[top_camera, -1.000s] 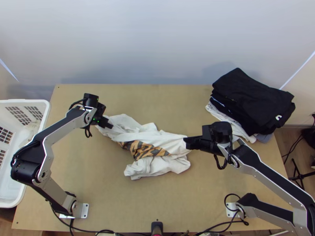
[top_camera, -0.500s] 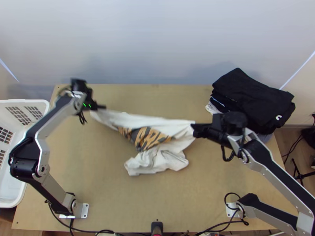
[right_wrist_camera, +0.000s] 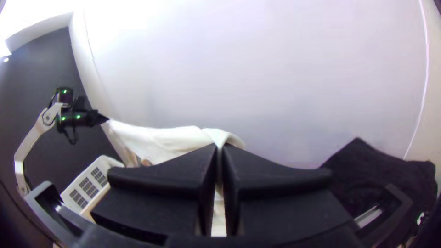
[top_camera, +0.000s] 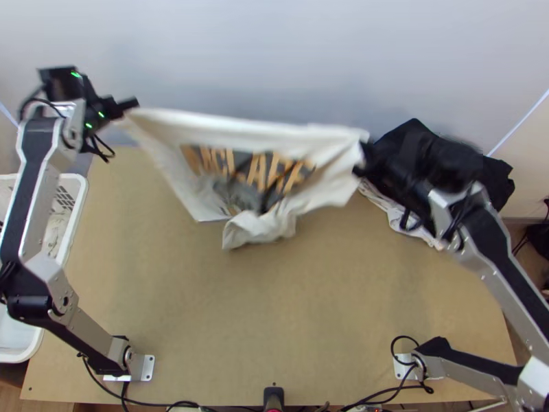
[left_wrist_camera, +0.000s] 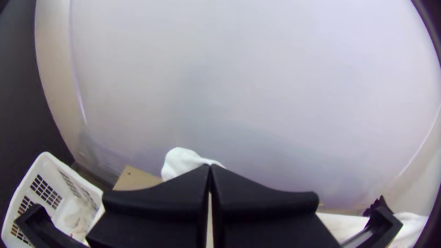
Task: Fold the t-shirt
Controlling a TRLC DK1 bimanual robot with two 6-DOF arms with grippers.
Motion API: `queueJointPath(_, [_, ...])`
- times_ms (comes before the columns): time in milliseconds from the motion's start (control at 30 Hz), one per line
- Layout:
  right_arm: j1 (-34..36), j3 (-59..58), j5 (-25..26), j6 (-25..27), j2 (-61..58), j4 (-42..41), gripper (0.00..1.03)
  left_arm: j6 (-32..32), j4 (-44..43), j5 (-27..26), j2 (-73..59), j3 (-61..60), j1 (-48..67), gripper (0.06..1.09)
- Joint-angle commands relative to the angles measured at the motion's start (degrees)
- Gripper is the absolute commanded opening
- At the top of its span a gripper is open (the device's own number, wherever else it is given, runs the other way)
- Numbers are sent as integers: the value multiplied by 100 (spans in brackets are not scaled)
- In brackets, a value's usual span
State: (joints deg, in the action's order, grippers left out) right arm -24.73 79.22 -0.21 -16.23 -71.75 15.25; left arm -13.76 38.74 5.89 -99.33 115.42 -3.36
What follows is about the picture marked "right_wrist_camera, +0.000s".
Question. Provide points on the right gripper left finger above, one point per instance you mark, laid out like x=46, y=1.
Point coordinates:
x=162, y=193

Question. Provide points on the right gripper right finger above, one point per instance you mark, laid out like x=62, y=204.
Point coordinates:
x=275, y=199

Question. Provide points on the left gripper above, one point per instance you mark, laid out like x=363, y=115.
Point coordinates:
x=93, y=118

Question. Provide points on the white t-shirt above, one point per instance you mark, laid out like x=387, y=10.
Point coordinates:
x=165, y=141

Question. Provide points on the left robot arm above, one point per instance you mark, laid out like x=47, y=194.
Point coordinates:
x=34, y=134

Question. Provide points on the white laundry basket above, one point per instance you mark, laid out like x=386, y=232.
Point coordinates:
x=89, y=186

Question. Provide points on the heap of clothes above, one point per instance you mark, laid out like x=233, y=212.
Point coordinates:
x=372, y=172

